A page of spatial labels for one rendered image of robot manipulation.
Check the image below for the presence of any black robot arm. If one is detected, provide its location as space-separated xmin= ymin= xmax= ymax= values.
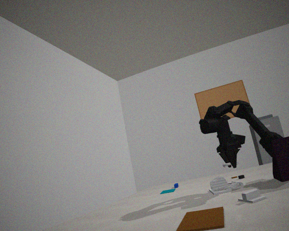
xmin=199 ymin=100 xmax=283 ymax=157

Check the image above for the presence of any brown flat wooden board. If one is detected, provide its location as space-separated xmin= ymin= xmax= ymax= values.
xmin=176 ymin=207 xmax=224 ymax=231

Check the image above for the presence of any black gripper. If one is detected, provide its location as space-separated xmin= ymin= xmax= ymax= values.
xmin=217 ymin=130 xmax=241 ymax=168

